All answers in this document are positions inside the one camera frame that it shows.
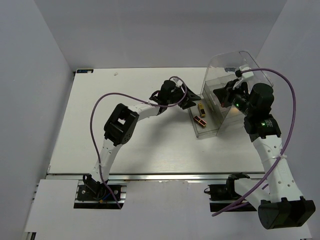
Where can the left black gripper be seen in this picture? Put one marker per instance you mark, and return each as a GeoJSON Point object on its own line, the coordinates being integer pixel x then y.
{"type": "Point", "coordinates": [184, 104]}

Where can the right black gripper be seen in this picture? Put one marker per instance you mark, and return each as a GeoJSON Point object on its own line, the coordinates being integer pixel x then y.
{"type": "Point", "coordinates": [224, 94]}

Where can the gold black lipstick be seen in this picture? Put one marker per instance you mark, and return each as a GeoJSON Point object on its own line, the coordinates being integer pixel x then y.
{"type": "Point", "coordinates": [201, 110]}
{"type": "Point", "coordinates": [200, 121]}

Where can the clear acrylic organizer with lid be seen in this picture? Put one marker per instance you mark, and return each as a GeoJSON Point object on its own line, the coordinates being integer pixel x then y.
{"type": "Point", "coordinates": [220, 70]}

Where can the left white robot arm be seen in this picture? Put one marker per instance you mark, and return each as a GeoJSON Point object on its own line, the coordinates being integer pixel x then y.
{"type": "Point", "coordinates": [120, 126]}

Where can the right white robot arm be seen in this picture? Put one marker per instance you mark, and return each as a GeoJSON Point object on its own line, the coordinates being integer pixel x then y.
{"type": "Point", "coordinates": [284, 205]}

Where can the blue label sticker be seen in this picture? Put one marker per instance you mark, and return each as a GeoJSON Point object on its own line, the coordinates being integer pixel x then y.
{"type": "Point", "coordinates": [84, 71]}

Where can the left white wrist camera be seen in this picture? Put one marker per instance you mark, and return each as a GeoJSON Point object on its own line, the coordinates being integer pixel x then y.
{"type": "Point", "coordinates": [176, 81]}

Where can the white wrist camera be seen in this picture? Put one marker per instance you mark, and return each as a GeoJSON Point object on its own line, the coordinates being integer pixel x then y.
{"type": "Point", "coordinates": [176, 81]}
{"type": "Point", "coordinates": [243, 76]}

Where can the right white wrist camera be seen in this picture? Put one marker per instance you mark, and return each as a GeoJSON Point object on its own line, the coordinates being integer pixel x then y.
{"type": "Point", "coordinates": [243, 76]}

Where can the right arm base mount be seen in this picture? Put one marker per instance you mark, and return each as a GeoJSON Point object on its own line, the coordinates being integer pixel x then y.
{"type": "Point", "coordinates": [220, 195]}

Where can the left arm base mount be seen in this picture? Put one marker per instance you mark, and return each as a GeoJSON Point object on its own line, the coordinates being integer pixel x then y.
{"type": "Point", "coordinates": [91, 194]}

